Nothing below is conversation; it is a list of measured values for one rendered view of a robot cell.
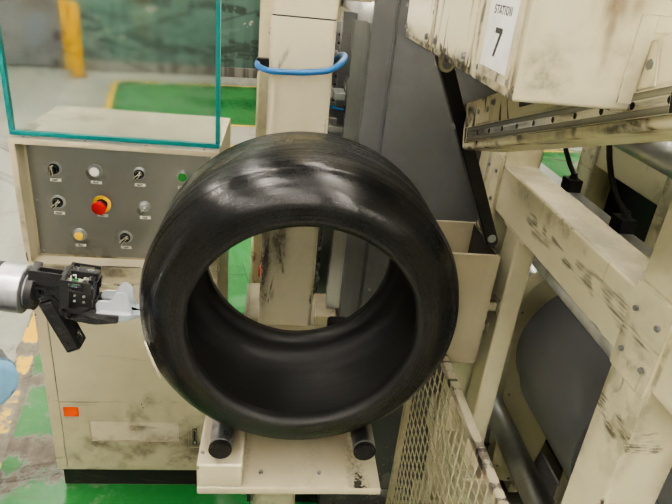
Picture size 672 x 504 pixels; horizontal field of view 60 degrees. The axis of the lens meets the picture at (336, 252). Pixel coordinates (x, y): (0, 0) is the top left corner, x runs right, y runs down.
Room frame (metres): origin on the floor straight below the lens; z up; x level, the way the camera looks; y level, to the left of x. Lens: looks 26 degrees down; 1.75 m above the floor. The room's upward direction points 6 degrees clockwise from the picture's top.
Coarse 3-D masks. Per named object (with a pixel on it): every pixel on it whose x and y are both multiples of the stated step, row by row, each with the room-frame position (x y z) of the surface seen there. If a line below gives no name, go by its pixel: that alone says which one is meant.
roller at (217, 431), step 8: (216, 424) 0.88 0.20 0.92; (216, 432) 0.86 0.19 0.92; (224, 432) 0.86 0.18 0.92; (232, 432) 0.88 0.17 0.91; (216, 440) 0.84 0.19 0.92; (224, 440) 0.84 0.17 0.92; (232, 440) 0.86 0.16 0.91; (208, 448) 0.83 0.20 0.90; (216, 448) 0.83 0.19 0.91; (224, 448) 0.84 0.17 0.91; (216, 456) 0.83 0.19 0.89; (224, 456) 0.84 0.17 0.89
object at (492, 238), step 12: (444, 72) 1.19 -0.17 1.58; (444, 84) 1.19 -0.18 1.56; (456, 84) 1.19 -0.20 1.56; (456, 96) 1.19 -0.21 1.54; (456, 108) 1.19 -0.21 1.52; (456, 120) 1.19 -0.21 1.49; (456, 132) 1.20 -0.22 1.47; (468, 156) 1.20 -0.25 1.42; (468, 168) 1.20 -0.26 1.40; (468, 180) 1.21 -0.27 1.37; (480, 180) 1.20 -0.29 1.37; (480, 192) 1.20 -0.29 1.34; (480, 204) 1.20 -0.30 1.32; (480, 216) 1.20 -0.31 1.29; (480, 228) 1.23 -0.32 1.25; (492, 228) 1.21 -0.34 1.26; (492, 240) 1.20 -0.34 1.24
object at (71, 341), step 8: (40, 304) 0.89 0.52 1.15; (48, 304) 0.89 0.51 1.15; (48, 312) 0.89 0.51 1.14; (56, 312) 0.89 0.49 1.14; (48, 320) 0.89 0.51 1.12; (56, 320) 0.89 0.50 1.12; (64, 320) 0.90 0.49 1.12; (72, 320) 0.92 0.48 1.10; (56, 328) 0.89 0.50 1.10; (64, 328) 0.89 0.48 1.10; (72, 328) 0.91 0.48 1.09; (80, 328) 0.93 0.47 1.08; (64, 336) 0.89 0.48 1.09; (72, 336) 0.90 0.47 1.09; (80, 336) 0.91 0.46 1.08; (64, 344) 0.89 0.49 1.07; (72, 344) 0.89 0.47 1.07; (80, 344) 0.90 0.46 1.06
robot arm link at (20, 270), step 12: (12, 264) 0.91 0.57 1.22; (24, 264) 0.92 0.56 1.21; (0, 276) 0.88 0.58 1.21; (12, 276) 0.88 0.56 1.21; (24, 276) 0.89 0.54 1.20; (0, 288) 0.86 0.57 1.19; (12, 288) 0.87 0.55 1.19; (0, 300) 0.86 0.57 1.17; (12, 300) 0.86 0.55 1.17; (12, 312) 0.87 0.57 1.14
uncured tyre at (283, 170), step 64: (192, 192) 0.90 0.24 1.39; (256, 192) 0.85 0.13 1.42; (320, 192) 0.86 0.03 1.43; (384, 192) 0.90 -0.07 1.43; (192, 256) 0.83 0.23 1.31; (448, 256) 0.92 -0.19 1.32; (192, 320) 1.06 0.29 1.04; (384, 320) 1.14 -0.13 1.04; (448, 320) 0.89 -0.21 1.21; (192, 384) 0.83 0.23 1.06; (256, 384) 1.02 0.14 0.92; (320, 384) 1.04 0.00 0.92; (384, 384) 0.88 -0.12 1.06
